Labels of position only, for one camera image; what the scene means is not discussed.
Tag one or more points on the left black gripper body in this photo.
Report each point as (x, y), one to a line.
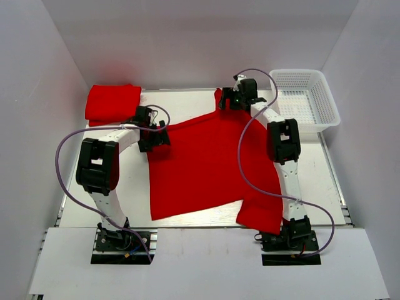
(153, 138)

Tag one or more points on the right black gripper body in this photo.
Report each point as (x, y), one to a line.
(239, 98)

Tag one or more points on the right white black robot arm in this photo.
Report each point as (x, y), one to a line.
(283, 148)

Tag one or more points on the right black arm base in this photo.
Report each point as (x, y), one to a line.
(295, 245)

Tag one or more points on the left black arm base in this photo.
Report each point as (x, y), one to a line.
(126, 250)

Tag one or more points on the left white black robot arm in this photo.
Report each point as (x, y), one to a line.
(98, 163)

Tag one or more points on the folded red t shirt stack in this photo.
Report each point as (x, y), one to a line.
(111, 104)

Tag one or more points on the white plastic basket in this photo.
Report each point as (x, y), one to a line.
(304, 95)

